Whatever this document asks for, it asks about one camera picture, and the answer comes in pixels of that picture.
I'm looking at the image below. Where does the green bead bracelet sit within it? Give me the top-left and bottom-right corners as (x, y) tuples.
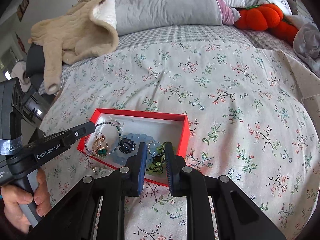
(145, 142), (168, 176)

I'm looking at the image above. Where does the orange pumpkin plush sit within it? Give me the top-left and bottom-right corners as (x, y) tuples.
(234, 4), (298, 46)

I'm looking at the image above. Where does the grey pillow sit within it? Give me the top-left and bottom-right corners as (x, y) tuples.
(113, 0), (241, 37)

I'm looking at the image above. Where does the gold ring with green stone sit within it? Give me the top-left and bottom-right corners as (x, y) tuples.
(92, 132), (110, 157)

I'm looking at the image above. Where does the grey white crumpled clothing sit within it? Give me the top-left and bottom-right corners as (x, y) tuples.
(293, 22), (320, 77)

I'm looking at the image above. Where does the red Ace cardboard box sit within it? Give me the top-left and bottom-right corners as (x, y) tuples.
(78, 108), (189, 186)

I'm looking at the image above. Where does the crystal bead bracelet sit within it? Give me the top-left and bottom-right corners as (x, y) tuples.
(83, 120), (124, 158)

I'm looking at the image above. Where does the floral bed sheet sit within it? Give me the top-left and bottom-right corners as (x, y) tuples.
(41, 41), (319, 239)

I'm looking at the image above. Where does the light blue bead bracelet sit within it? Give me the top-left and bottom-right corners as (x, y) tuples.
(108, 133), (164, 167)

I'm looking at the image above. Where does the beige fleece jacket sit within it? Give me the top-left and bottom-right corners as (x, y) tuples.
(28, 0), (119, 94)

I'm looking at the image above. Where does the grey checked blanket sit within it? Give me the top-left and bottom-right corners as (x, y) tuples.
(37, 24), (298, 95)

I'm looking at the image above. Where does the person's left hand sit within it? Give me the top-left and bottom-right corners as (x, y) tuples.
(1, 168), (52, 235)

